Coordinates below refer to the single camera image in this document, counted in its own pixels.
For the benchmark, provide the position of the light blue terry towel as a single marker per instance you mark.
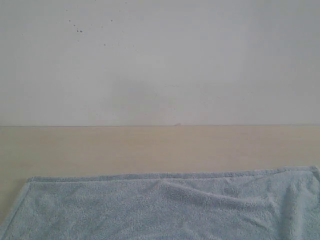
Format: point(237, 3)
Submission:
point(270, 204)

